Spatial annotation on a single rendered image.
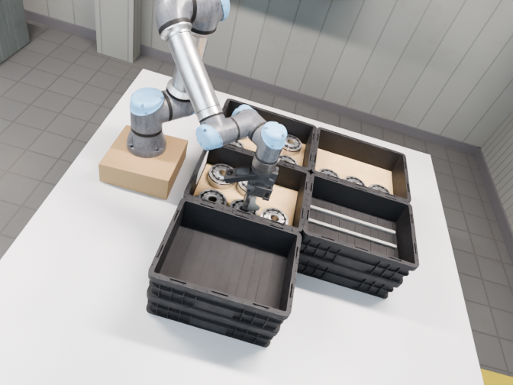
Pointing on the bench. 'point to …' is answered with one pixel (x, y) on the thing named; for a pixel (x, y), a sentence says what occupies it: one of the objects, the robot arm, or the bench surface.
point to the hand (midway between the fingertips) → (243, 205)
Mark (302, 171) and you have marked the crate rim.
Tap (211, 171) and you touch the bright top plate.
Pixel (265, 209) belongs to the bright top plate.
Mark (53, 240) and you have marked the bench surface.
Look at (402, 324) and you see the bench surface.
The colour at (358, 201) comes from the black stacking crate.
